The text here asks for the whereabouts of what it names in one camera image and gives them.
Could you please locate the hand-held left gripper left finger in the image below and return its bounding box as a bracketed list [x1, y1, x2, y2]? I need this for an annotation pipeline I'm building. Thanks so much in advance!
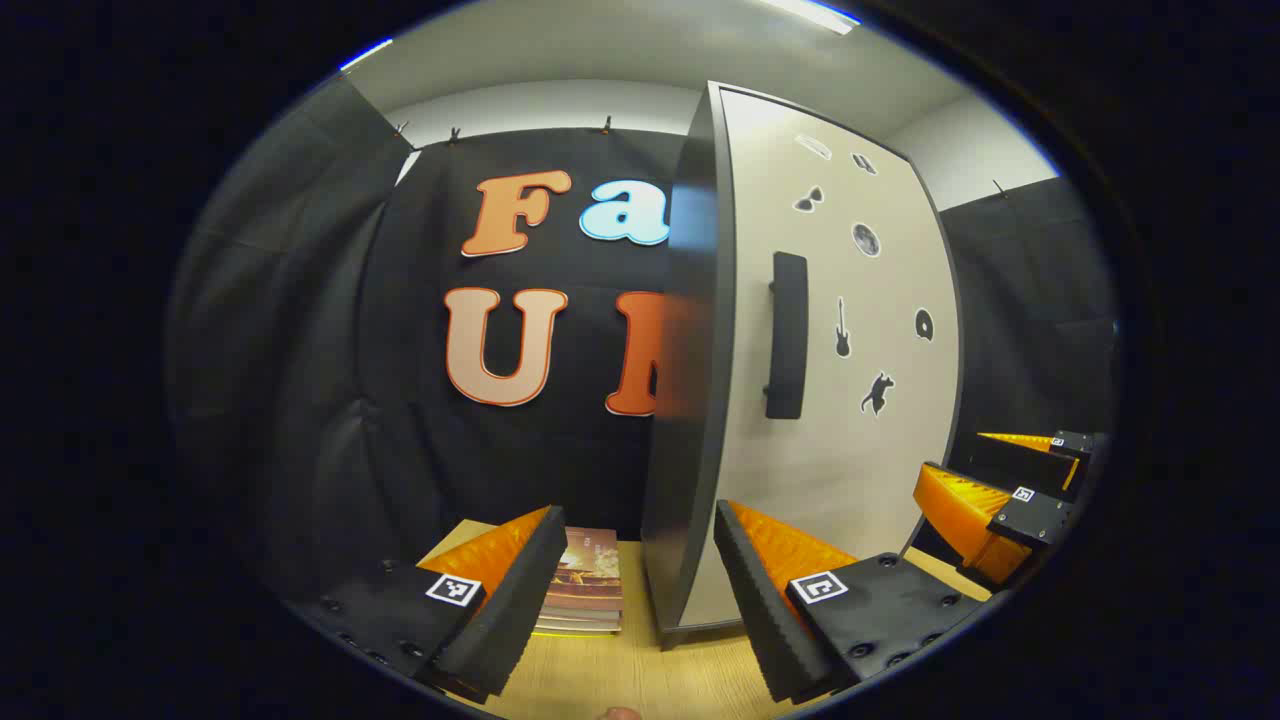
[285, 505, 569, 706]

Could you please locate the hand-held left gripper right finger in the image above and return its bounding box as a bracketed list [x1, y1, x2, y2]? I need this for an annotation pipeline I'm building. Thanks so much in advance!
[713, 500, 991, 706]

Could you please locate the white cabinet door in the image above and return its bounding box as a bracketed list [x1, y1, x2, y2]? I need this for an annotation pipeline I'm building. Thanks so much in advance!
[678, 85, 966, 633]

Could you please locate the black cabinet door handle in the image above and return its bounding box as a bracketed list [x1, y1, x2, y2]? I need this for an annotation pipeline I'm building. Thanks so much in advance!
[765, 251, 809, 420]

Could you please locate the grey cabinet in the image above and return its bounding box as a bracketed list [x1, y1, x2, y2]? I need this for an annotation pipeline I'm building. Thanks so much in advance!
[640, 80, 966, 651]

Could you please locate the stack of brown books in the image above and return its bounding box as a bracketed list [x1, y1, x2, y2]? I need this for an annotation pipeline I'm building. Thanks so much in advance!
[533, 527, 624, 636]

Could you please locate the black backdrop cloth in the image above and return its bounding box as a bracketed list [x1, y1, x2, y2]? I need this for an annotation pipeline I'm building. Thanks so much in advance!
[170, 75, 1119, 601]

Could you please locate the ceiling light panel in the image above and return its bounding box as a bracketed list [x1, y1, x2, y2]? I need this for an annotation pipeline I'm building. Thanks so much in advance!
[755, 0, 861, 36]

